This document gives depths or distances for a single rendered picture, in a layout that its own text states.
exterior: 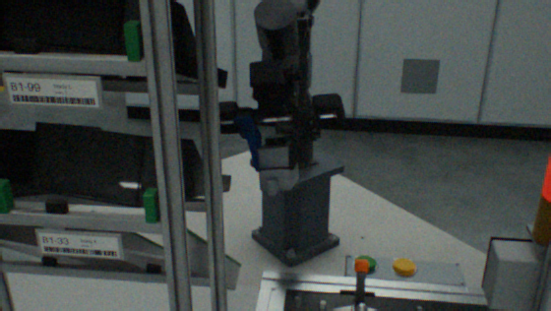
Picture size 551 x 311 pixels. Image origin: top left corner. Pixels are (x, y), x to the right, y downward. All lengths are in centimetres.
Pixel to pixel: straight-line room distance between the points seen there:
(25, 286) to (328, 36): 287
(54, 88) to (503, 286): 50
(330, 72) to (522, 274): 327
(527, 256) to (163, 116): 41
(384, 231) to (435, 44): 257
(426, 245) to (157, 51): 98
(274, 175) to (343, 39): 306
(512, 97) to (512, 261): 339
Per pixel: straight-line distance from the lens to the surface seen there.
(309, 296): 102
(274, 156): 80
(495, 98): 403
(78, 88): 54
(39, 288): 129
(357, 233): 138
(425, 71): 389
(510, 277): 70
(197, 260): 81
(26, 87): 56
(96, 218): 60
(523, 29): 393
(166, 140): 53
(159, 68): 51
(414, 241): 138
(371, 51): 385
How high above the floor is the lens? 162
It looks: 26 degrees down
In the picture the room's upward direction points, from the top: straight up
